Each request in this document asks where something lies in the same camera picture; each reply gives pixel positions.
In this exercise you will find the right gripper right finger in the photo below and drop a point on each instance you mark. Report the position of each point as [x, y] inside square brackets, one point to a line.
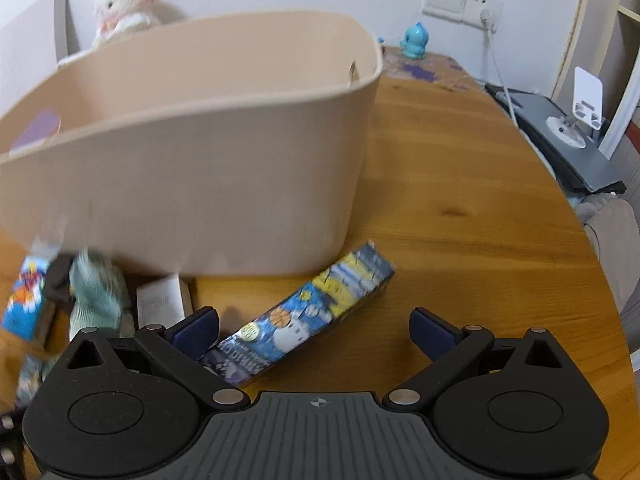
[453, 352]

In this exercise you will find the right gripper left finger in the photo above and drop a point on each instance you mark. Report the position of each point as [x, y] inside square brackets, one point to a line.
[175, 351]

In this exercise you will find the white hotel supplies box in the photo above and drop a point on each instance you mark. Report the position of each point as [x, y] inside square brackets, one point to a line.
[163, 302]

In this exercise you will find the long starry cartoon box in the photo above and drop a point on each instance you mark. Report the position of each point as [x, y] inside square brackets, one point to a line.
[309, 312]

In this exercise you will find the green plaid scrunchie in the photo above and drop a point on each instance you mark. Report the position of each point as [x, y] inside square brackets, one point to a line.
[101, 295]

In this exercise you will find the blue cartoon tissue pack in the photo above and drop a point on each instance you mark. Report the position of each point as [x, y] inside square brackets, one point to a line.
[24, 311]

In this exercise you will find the small black box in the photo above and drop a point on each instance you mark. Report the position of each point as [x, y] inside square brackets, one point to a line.
[56, 287]

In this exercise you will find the blue white porcelain-pattern box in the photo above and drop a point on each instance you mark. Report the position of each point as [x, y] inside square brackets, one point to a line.
[33, 373]

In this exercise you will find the grey cloth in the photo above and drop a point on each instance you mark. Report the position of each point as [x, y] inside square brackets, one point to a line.
[613, 232]

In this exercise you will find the beige plastic storage bin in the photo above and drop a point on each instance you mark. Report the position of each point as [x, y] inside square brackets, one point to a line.
[222, 146]

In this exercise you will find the grey laptop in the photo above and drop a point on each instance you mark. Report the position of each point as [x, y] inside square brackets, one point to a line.
[574, 157]

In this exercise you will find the white phone stand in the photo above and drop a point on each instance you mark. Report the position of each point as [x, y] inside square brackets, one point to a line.
[586, 110]

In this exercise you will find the blue cartoon figurine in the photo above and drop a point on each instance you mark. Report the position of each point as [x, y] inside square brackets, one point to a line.
[415, 41]

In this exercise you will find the pink purple headboard panel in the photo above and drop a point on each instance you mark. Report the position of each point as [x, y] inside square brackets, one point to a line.
[31, 47]

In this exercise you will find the white shelf unit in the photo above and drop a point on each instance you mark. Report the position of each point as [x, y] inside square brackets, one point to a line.
[605, 41]

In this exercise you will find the white plush lamb toy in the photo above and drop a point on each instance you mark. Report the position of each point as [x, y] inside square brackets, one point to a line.
[119, 18]

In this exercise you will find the white wall switch socket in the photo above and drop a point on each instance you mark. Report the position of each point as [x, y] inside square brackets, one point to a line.
[482, 14]

